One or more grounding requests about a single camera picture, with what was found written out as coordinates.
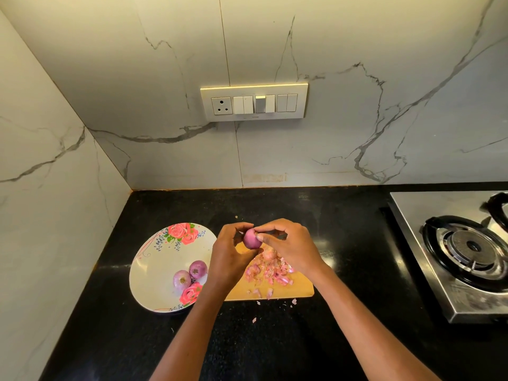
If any person's left hand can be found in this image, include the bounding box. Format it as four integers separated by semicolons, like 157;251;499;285
205;222;260;298

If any person's right hand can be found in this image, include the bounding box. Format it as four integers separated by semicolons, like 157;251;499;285
254;218;328;284

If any pile of onion peels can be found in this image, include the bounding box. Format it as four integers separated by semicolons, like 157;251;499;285
244;253;298;324

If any person's right forearm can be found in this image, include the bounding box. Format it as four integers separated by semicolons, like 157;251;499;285
305;269;441;381

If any person's left forearm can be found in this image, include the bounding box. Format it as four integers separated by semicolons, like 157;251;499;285
149;285;234;381

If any wooden cutting board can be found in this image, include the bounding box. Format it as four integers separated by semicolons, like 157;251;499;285
224;242;315;302

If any black stone countertop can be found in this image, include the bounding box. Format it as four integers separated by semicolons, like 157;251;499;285
40;183;508;381

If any white floral plate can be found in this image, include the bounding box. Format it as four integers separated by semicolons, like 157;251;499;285
129;222;217;314

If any stainless steel gas stove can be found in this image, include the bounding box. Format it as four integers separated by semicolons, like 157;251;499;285
388;190;508;324

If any black stove burner grate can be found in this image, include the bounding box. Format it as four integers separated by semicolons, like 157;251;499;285
422;215;508;292
483;192;508;231

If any white wall switch panel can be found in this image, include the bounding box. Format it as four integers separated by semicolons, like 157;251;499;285
200;82;310;123

